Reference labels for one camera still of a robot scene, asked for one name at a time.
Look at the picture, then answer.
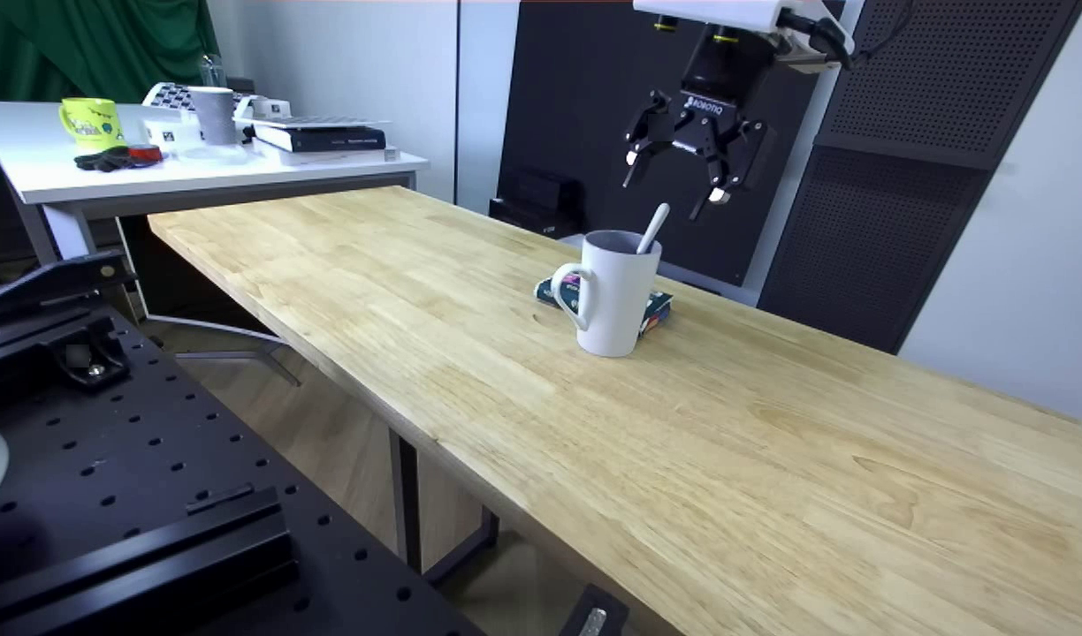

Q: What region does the yellow green tape roll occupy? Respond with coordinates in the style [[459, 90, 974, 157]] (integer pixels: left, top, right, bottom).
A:
[[56, 94, 128, 152]]

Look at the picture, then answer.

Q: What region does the black perforated mat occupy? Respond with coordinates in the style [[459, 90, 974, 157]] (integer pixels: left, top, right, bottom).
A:
[[758, 0, 1082, 357]]

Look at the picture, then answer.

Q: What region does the white side table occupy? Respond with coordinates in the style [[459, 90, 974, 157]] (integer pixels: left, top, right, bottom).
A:
[[0, 94, 433, 269]]

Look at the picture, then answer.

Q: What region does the black box by panel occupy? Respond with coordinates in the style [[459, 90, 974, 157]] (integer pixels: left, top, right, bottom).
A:
[[488, 170, 594, 241]]

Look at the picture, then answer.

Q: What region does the green curtain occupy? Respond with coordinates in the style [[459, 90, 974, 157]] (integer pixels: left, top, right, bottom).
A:
[[0, 0, 223, 105]]

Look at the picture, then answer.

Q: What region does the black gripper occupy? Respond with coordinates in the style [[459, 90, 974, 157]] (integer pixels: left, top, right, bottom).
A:
[[620, 37, 782, 228]]

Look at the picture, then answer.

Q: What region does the white handled metal spoon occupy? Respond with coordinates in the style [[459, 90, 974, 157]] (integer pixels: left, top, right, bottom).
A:
[[633, 203, 676, 257]]

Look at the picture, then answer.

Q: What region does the black flat bracket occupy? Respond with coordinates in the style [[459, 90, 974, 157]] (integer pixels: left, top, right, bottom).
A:
[[0, 246, 136, 328]]

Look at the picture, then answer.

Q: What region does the small teal card box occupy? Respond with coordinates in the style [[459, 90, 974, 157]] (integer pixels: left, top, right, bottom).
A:
[[531, 274, 676, 344]]

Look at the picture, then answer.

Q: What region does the black table leg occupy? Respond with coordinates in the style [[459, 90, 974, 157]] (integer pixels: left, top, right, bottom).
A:
[[387, 427, 504, 589]]

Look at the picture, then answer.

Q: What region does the tall white mug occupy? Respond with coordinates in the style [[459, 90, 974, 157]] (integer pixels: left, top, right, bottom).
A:
[[550, 228, 664, 362]]

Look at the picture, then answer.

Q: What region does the white partition frame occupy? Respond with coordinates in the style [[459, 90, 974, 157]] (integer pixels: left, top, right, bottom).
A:
[[737, 63, 856, 306]]

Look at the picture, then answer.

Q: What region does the grey white mug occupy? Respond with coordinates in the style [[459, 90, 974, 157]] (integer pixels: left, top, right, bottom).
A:
[[183, 83, 248, 149]]

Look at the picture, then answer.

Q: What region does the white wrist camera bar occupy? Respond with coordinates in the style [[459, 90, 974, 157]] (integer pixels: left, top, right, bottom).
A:
[[631, 0, 861, 78]]

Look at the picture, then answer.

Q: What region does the white object beside book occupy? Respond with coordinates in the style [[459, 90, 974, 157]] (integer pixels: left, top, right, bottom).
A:
[[234, 92, 297, 129]]

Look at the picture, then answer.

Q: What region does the small black metal mount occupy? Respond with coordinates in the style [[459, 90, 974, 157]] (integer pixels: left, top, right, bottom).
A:
[[54, 334, 136, 396]]

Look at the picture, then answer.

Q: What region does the black perforated mounting board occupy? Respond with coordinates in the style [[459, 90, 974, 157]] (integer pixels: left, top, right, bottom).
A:
[[0, 302, 486, 636]]

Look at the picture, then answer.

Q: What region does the black rail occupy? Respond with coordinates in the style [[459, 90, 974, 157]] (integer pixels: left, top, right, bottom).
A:
[[0, 483, 304, 636]]

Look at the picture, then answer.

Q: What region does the small checkered white object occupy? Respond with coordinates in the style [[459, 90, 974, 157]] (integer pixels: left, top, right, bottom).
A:
[[137, 78, 198, 120]]

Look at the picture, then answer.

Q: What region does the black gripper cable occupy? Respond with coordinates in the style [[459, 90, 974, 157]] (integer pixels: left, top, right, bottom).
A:
[[847, 0, 923, 63]]

